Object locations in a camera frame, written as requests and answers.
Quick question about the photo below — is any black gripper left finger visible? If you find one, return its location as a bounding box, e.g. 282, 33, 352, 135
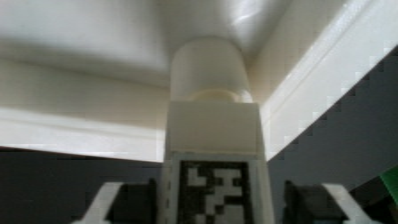
71, 180, 156, 224

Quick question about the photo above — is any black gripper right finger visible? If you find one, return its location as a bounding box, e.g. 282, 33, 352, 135
282, 181, 385, 224

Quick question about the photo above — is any white table leg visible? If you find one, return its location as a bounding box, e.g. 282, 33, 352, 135
158, 37, 275, 224

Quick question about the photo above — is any white square tabletop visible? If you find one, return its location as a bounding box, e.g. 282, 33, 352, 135
0, 0, 398, 161

